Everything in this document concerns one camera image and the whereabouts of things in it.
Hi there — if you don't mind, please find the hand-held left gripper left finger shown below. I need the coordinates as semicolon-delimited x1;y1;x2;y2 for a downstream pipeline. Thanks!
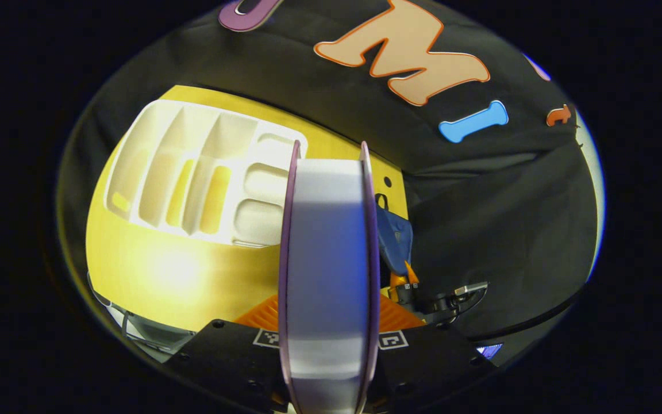
163;294;287;414

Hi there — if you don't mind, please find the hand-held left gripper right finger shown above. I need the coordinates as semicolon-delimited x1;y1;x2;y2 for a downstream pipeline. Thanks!
372;295;499;414

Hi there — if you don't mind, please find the blue schoolbag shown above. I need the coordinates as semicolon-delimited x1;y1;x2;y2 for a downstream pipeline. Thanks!
374;194;415;278

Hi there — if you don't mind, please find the pink purple book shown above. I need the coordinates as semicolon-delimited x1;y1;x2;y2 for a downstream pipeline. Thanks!
278;141;380;414

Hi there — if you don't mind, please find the white plastic bookshelf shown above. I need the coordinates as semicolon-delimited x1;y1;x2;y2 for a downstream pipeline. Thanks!
104;99;309;248

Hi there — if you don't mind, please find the black backdrop cloth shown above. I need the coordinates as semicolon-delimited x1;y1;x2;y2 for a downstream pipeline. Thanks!
58;0;605;369

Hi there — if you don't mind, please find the light grey object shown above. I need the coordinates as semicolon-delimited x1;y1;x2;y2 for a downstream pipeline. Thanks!
88;275;197;364

